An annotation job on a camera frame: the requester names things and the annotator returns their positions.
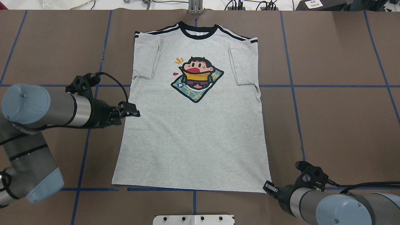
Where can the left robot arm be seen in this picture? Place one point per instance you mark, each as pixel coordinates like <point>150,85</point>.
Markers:
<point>28,110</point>

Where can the white camera stand column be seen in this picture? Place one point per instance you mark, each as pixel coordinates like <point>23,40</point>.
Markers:
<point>194,220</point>

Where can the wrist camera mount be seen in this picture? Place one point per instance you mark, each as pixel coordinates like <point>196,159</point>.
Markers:
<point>82,85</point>
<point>312,177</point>

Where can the aluminium frame post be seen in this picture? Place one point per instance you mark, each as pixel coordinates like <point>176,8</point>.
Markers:
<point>195,7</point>

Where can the grey cartoon print t-shirt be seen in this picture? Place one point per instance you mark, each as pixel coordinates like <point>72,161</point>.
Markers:
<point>201,124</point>

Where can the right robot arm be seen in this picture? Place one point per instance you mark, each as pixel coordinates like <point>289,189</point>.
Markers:
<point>312,205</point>

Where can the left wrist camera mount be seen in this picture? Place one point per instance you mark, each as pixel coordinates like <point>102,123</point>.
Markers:
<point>82,85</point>

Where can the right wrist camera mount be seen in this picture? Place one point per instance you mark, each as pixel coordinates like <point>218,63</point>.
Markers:
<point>312,177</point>

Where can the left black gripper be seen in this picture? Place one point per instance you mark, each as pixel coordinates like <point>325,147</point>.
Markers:
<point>100,112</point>

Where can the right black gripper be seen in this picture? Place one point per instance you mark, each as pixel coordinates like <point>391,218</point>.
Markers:
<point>284,197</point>

